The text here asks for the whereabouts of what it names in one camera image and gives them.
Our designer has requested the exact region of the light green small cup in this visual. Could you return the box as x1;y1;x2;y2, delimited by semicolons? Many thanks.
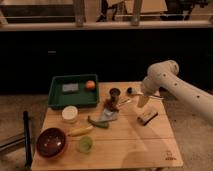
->
77;136;93;154

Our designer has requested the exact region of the grey sponge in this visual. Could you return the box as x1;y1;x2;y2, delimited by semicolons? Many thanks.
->
62;83;79;93

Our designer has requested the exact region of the green plastic tray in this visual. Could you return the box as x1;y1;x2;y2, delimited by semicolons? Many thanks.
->
48;74;99;110

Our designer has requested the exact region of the orange fruit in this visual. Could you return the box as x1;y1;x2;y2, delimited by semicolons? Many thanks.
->
85;80;96;90

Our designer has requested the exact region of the black pole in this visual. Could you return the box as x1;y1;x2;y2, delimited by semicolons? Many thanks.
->
23;111;32;168

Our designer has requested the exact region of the small silver clip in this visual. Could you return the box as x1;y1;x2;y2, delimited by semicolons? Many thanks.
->
121;98;131;103

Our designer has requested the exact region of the dark metal cup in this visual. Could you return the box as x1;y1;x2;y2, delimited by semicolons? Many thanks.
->
109;88;121;103

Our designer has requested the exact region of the yellow banana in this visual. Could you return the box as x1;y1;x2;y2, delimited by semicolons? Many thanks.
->
68;125;94;137

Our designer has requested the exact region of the brown wooden block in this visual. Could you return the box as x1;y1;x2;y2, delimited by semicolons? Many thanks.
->
137;110;158;126

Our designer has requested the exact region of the white round container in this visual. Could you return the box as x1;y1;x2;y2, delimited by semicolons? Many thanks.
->
62;106;78;123

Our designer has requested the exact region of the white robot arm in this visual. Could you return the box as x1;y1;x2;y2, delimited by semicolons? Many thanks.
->
140;60;213;126

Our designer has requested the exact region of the dark red bowl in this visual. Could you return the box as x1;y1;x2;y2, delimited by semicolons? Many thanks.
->
36;128;66;158

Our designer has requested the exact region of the brown wooden figure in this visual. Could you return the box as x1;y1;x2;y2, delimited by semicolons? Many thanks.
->
104;99;119;112

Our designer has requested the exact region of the blue grey cloth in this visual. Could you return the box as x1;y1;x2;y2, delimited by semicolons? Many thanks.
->
99;108;117;122

